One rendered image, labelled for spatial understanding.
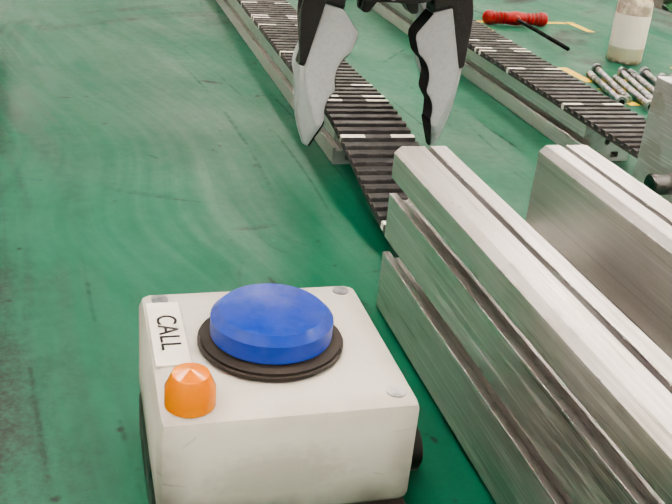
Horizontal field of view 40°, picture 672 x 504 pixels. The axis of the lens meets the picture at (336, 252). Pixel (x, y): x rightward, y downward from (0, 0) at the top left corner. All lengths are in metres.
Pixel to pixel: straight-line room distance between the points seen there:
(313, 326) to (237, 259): 0.21
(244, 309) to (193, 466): 0.05
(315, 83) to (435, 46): 0.08
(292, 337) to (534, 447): 0.10
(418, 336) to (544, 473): 0.11
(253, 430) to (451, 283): 0.12
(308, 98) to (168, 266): 0.16
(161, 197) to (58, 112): 0.18
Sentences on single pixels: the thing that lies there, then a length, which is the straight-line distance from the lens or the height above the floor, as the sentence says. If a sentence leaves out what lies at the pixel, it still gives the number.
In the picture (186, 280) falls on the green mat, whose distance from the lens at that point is 0.47.
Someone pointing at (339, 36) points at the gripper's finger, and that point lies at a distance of 0.58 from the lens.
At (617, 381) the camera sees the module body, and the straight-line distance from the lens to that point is 0.27.
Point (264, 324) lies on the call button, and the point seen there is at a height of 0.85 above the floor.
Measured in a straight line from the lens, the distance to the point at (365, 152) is 0.59.
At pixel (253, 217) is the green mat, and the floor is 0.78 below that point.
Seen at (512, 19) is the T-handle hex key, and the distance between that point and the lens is 1.17.
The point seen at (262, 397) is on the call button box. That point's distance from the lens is 0.28.
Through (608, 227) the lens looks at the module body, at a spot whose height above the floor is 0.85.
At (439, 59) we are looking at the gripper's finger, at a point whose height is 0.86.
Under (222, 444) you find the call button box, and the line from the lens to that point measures 0.28.
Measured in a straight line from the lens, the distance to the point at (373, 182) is 0.56.
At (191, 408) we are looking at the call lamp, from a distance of 0.27.
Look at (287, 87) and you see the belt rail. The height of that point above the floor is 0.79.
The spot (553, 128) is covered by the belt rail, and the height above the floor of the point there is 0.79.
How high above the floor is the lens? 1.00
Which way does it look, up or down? 25 degrees down
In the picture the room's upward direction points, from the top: 5 degrees clockwise
